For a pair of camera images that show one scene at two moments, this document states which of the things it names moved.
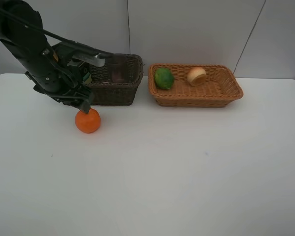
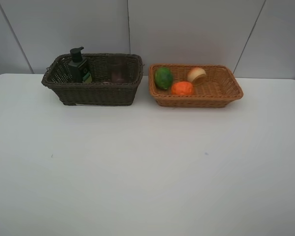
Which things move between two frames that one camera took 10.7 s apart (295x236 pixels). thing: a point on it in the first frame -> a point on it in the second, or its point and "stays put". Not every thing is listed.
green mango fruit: [163, 78] stays put
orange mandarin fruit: [87, 123] -> [182, 88]
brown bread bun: [196, 76] stays put
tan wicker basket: [219, 89] stays put
